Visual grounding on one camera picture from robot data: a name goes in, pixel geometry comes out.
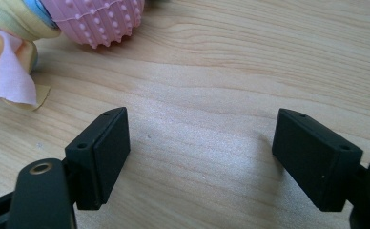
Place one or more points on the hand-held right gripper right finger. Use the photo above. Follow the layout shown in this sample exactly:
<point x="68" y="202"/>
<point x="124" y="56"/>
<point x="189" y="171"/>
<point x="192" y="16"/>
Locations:
<point x="313" y="159"/>

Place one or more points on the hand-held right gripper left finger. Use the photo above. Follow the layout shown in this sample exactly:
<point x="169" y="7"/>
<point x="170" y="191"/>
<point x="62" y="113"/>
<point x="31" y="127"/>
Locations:
<point x="105" y="159"/>

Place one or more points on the pink studded ball cloth toy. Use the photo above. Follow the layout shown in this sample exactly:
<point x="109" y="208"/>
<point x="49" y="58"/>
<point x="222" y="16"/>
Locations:
<point x="94" y="22"/>

